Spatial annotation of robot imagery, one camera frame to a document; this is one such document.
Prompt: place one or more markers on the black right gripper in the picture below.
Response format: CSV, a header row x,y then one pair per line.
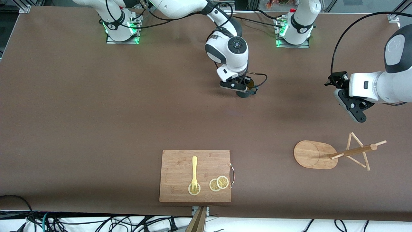
x,y
243,93

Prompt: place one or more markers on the lemon slice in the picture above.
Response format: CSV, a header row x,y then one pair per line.
x,y
222,182
190,192
212,186

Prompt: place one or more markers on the yellow plastic fork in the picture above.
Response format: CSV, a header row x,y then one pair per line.
x,y
194,167

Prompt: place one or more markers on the bamboo cutting board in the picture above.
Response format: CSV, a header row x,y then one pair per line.
x,y
177,167

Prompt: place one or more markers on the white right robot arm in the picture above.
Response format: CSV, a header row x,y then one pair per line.
x,y
231,48

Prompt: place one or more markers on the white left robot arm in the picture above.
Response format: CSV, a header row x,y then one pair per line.
x,y
396,48

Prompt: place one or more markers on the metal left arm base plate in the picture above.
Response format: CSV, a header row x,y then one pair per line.
x,y
293,46

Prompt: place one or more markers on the black power plug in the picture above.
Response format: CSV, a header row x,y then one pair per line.
x,y
173,225

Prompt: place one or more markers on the aluminium frame profile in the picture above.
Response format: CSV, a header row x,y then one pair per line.
x,y
393,17
25,9

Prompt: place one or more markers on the wooden post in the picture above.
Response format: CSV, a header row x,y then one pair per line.
x,y
197,224

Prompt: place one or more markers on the metal bracket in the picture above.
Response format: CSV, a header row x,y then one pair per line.
x,y
193,210

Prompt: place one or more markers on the teal cup yellow inside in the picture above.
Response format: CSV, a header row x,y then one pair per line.
x,y
243,94

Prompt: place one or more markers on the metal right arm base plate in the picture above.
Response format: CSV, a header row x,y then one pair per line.
x,y
122,42

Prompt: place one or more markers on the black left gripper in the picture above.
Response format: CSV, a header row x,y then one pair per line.
x,y
338,79

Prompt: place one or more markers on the grey box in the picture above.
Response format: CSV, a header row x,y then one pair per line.
x,y
228,4

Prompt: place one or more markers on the wooden cup rack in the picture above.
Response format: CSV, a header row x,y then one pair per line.
x,y
312,154

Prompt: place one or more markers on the orange red small objects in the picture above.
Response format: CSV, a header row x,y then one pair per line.
x,y
276,3

